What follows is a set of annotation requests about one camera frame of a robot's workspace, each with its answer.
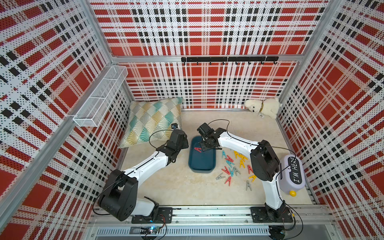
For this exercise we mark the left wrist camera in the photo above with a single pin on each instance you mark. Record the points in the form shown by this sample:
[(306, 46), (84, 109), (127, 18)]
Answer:
[(174, 126)]

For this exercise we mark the black hook rail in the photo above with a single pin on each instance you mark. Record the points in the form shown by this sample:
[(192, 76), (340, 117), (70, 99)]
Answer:
[(260, 59)]

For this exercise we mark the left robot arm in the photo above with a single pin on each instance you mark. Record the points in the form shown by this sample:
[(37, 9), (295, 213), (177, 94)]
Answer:
[(119, 196)]

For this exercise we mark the red clothespin bottom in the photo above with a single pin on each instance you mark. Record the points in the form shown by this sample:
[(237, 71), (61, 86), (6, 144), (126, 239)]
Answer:
[(228, 181)]

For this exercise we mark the white wire mesh shelf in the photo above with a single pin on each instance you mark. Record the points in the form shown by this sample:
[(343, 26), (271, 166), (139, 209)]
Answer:
[(93, 111)]

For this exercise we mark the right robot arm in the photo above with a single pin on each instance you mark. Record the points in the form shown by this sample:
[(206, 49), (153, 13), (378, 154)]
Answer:
[(264, 162)]

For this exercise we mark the teal plastic storage box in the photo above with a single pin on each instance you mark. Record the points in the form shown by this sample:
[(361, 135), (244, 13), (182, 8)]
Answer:
[(204, 162)]

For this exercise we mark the patterned cushion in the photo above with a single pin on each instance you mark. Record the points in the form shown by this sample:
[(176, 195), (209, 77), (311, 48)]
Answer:
[(151, 121)]

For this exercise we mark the grey clothespin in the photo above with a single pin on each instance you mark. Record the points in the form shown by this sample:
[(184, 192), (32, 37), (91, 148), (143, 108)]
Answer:
[(236, 171), (220, 176), (248, 186)]

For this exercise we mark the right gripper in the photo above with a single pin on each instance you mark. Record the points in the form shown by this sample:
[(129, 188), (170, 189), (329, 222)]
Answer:
[(203, 147)]

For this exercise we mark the yellow clothespin small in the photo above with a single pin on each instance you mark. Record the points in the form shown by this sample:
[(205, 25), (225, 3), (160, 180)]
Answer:
[(241, 163)]

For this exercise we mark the green circuit board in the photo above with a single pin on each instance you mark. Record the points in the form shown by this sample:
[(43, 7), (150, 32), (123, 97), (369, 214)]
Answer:
[(153, 230)]

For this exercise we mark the aluminium front rail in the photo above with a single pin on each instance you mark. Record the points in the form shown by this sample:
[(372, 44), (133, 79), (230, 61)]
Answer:
[(242, 215)]

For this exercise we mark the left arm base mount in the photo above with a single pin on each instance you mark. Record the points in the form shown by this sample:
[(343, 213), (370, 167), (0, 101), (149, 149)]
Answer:
[(149, 211)]

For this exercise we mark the grey clothespin centre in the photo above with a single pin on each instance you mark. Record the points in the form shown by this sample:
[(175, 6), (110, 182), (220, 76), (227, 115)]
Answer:
[(236, 171)]

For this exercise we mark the grey clothespin bottom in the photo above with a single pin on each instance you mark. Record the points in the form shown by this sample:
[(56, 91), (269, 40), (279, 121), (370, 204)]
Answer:
[(248, 186)]

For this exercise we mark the white plush dog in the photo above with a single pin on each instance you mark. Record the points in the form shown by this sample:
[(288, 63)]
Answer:
[(268, 107)]

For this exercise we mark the yellow clothespin lower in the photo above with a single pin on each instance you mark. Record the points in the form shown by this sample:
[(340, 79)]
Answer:
[(252, 178)]

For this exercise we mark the yellow clothespin middle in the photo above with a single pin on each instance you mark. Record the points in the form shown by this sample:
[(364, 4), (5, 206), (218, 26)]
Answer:
[(237, 155)]

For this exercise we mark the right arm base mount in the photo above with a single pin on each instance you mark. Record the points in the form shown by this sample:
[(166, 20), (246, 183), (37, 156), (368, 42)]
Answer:
[(269, 215)]

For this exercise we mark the grey clothespin left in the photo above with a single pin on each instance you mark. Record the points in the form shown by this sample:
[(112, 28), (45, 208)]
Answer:
[(220, 176)]

